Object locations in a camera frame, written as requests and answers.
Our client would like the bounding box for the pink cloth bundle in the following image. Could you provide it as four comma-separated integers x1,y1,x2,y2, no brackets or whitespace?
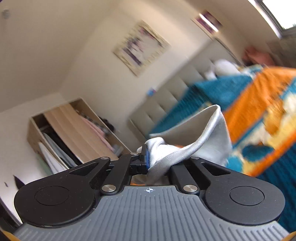
242,46,276,66

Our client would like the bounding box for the white garment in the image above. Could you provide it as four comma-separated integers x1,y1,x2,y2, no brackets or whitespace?
132,105,232,185

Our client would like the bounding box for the framed floral wall picture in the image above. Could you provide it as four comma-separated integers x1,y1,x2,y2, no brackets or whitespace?
113,21,170,76

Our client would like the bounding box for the pink hanging garment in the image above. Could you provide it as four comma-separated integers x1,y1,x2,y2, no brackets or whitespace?
79,116,114,152

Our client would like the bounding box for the small blue item on headboard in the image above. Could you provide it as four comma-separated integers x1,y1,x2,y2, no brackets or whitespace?
147,88,156,96

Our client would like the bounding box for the white pillow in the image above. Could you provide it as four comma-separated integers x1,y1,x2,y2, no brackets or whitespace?
204,59,240,80

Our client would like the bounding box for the wooden open wardrobe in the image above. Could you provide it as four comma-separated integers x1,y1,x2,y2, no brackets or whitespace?
27,98,131,173

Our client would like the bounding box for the teal orange floral blanket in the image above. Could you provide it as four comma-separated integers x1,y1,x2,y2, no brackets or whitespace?
152,66,295,232

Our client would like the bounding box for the window with grey frame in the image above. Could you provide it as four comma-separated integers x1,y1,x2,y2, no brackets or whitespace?
249,0,296,38

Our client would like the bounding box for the purple wall poster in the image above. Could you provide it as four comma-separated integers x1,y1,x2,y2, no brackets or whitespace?
191,11,223,39

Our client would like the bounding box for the grey tufted headboard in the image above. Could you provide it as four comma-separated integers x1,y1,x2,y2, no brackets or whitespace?
128,39,242,143

